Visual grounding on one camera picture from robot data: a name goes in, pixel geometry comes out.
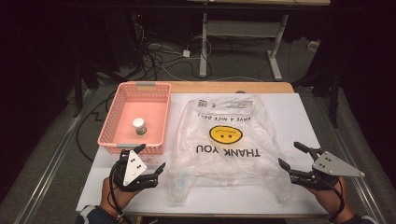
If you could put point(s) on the black metal stand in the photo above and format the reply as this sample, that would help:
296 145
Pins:
78 93

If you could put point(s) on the person's left hand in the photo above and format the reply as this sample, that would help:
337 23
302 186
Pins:
120 199

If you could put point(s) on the metal floor rail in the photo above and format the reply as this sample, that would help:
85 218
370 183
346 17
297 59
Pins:
358 183
46 175

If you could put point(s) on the light wooden desk top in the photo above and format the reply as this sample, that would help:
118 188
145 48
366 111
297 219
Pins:
264 2

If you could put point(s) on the white power adapter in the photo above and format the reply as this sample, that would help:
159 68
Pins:
186 53

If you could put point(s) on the pink plastic basket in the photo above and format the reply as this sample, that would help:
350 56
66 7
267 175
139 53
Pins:
141 107

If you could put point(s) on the white table mat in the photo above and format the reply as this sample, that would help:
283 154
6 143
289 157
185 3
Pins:
299 124

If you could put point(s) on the person's right hand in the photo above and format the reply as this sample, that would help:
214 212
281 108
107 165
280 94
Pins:
333 199

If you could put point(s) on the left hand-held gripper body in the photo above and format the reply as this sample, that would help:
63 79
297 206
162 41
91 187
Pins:
134 168

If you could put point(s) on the small white-capped bottle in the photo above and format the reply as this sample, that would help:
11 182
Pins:
139 125

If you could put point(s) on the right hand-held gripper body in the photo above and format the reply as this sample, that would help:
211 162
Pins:
333 165

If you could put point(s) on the clear plastic smiley bag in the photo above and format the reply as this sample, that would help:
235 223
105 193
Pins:
224 161

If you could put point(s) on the white metal desk frame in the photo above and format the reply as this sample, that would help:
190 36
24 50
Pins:
241 28

